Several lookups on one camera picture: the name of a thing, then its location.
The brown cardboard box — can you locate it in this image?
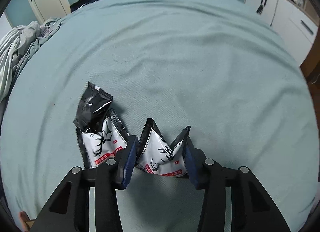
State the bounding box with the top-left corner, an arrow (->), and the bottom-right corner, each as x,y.
24,219 -> 35,231

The black white deer snack packet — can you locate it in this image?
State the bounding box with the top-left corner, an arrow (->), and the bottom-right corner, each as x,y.
76,108 -> 130,170
136,118 -> 190,177

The white cabinet with black handles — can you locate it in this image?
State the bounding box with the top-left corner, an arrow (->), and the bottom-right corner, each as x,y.
245,0 -> 318,65

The black snack packet back side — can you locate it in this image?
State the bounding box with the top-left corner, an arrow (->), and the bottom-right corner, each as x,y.
73,82 -> 113,132

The teal bed sheet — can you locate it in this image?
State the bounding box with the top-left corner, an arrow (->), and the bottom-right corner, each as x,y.
1,0 -> 319,231

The brown wooden furniture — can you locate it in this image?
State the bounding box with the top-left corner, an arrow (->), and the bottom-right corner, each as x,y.
300,43 -> 319,103

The grey crumpled blanket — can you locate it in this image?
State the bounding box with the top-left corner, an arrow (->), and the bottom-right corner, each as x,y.
1,18 -> 63,100

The person's hand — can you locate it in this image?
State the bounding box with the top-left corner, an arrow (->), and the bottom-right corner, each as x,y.
18,211 -> 30,231

